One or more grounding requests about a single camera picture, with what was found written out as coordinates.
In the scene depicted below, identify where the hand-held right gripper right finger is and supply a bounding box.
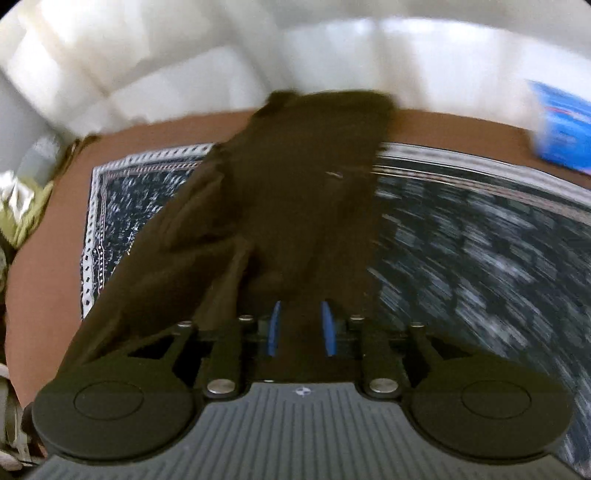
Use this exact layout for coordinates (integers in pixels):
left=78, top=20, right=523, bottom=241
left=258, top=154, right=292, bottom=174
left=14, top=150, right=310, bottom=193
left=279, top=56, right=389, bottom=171
left=322, top=299, right=462, bottom=397

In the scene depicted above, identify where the grey patterned pillow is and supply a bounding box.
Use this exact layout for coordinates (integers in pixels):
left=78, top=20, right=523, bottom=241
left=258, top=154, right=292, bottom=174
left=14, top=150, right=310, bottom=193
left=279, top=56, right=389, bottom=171
left=21, top=134, right=63, bottom=176

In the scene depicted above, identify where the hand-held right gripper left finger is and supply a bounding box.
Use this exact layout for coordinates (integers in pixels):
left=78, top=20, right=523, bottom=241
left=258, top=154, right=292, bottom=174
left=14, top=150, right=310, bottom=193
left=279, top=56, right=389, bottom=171
left=127, top=300, right=283, bottom=398

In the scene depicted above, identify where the blue tissue pack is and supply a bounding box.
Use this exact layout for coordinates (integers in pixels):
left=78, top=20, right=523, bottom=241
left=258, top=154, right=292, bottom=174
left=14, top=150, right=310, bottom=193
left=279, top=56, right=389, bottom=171
left=526, top=79, right=591, bottom=175

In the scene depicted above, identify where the patterned dark blue mat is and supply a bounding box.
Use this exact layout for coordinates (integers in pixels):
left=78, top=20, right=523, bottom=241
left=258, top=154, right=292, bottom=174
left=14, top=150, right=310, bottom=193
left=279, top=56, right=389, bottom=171
left=81, top=141, right=591, bottom=467

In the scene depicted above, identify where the white satin cloth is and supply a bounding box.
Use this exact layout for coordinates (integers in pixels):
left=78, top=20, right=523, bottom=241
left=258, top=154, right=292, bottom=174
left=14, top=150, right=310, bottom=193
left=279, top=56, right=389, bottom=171
left=0, top=171, right=35, bottom=217

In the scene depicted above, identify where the green ribbed cloth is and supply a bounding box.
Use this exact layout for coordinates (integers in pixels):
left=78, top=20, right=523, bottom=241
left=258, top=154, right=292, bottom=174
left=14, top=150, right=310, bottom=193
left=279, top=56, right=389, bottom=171
left=0, top=182, right=54, bottom=250

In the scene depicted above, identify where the white sheer curtain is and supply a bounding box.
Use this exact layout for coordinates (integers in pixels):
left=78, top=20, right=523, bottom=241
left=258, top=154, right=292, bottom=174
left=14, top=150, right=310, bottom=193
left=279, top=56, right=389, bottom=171
left=0, top=0, right=591, bottom=139

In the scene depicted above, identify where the dark brown garment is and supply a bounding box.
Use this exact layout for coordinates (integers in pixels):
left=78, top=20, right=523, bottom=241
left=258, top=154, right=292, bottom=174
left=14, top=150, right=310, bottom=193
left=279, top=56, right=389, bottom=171
left=58, top=90, right=398, bottom=384

